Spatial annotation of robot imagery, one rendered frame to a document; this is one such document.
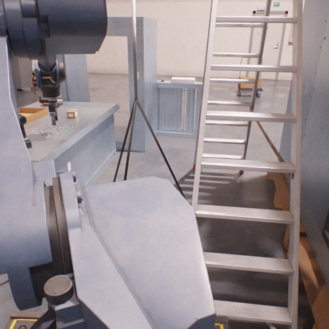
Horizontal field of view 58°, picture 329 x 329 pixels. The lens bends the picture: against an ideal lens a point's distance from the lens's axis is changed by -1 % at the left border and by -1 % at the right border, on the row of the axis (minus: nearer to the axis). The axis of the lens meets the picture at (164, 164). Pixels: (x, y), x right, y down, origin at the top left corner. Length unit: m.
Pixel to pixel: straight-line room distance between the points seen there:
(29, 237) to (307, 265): 1.62
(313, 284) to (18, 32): 1.82
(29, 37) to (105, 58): 10.91
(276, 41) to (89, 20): 10.30
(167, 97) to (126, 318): 3.91
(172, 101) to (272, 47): 7.34
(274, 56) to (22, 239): 10.93
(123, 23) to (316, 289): 3.06
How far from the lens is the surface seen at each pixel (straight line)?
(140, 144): 3.79
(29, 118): 2.95
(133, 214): 0.76
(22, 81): 8.73
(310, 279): 1.92
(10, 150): 0.88
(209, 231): 2.36
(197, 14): 11.29
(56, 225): 0.73
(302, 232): 2.27
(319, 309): 1.78
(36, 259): 0.72
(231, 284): 1.98
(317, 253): 2.04
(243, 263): 1.49
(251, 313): 1.58
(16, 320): 1.48
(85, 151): 2.79
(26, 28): 1.26
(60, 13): 1.20
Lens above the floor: 1.39
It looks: 24 degrees down
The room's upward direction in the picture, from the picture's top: 1 degrees clockwise
